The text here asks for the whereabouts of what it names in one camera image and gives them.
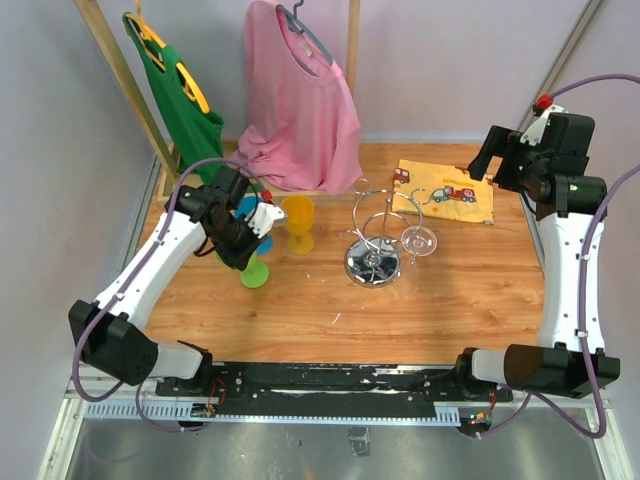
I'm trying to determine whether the aluminium frame rail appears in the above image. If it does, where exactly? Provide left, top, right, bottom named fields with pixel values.
left=34, top=357, right=636, bottom=480

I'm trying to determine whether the wooden clothes rack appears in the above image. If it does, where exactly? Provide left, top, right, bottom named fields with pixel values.
left=73, top=0, right=361, bottom=204

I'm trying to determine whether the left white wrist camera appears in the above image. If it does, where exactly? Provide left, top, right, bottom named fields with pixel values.
left=245, top=201, right=288, bottom=238

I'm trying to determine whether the grey clothes hanger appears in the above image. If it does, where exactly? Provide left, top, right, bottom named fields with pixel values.
left=274, top=1, right=336, bottom=80

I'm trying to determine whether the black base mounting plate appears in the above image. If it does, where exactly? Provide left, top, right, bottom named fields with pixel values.
left=155, top=362, right=512, bottom=419

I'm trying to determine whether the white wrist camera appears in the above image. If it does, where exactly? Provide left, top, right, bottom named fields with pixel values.
left=245, top=201, right=288, bottom=238
left=520, top=93, right=568, bottom=147

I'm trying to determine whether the orange plastic wine glass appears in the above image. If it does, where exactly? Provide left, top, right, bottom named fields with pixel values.
left=281, top=195, right=314, bottom=255

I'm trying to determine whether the yellow clothes hanger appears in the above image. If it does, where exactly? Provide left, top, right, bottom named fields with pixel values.
left=126, top=0, right=211, bottom=114

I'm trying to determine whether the green vest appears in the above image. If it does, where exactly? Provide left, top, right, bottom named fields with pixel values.
left=122, top=12, right=224, bottom=170

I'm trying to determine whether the green plastic wine glass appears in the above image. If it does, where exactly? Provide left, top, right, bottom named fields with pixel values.
left=236, top=253, right=269, bottom=289

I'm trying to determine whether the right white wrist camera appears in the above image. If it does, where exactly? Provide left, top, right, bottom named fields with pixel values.
left=520, top=93, right=568, bottom=147

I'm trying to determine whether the pink t-shirt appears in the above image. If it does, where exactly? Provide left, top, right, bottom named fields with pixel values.
left=231, top=1, right=362, bottom=195

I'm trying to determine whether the yellow printed folded cloth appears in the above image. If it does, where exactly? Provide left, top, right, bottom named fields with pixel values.
left=392, top=159, right=494, bottom=225

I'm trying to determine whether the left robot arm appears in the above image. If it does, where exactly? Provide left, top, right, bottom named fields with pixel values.
left=68, top=162, right=287, bottom=402

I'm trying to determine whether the chrome wine glass rack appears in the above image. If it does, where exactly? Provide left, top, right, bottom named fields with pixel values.
left=341, top=178, right=427, bottom=289

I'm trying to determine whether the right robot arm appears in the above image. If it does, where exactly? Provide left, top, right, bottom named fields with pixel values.
left=452, top=105, right=620, bottom=400

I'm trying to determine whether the blue plastic wine glass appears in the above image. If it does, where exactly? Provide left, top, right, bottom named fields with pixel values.
left=234, top=196, right=273, bottom=255

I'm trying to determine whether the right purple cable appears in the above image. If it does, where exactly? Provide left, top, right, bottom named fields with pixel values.
left=469, top=73, right=640, bottom=441

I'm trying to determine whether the purple cable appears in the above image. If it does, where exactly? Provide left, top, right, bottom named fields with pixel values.
left=469, top=73, right=640, bottom=441
left=71, top=158, right=274, bottom=433

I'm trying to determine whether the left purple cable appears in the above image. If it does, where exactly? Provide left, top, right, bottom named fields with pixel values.
left=71, top=158, right=274, bottom=433

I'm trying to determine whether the clear wine glass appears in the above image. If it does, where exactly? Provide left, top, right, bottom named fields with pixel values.
left=401, top=226, right=438, bottom=264

